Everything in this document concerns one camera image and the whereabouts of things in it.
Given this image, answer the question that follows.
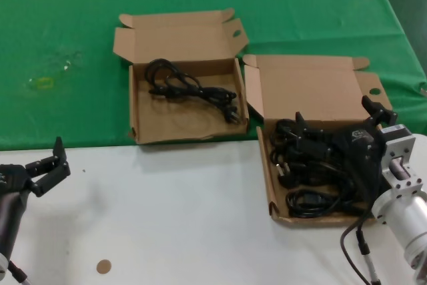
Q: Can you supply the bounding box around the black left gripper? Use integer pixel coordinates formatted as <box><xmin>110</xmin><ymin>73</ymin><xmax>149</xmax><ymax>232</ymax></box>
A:
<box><xmin>0</xmin><ymin>136</ymin><xmax>72</xmax><ymax>200</ymax></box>

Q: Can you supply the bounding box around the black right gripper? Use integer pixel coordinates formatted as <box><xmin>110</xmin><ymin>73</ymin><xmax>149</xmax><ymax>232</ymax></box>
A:
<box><xmin>294</xmin><ymin>95</ymin><xmax>398</xmax><ymax>200</ymax></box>

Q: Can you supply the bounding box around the open brown cardboard box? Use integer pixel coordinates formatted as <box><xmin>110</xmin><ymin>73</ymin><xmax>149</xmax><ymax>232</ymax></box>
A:
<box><xmin>242</xmin><ymin>53</ymin><xmax>394</xmax><ymax>229</ymax></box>
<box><xmin>112</xmin><ymin>7</ymin><xmax>250</xmax><ymax>146</ymax></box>

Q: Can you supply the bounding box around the clear plastic wrapper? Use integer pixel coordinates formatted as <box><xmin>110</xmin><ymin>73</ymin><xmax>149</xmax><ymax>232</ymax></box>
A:
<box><xmin>26</xmin><ymin>50</ymin><xmax>84</xmax><ymax>94</ymax></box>

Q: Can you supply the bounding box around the brown cardboard disc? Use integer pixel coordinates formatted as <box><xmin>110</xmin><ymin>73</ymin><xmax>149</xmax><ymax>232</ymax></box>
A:
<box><xmin>95</xmin><ymin>259</ymin><xmax>111</xmax><ymax>275</ymax></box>

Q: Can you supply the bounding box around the green tablecloth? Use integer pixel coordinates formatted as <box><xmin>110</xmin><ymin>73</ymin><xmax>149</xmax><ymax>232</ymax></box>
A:
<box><xmin>0</xmin><ymin>0</ymin><xmax>427</xmax><ymax>151</ymax></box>

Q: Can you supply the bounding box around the black cable with silver connector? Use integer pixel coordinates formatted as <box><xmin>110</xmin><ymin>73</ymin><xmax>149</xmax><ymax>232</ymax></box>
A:
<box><xmin>6</xmin><ymin>260</ymin><xmax>33</xmax><ymax>285</ymax></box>
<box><xmin>355</xmin><ymin>221</ymin><xmax>382</xmax><ymax>285</ymax></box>

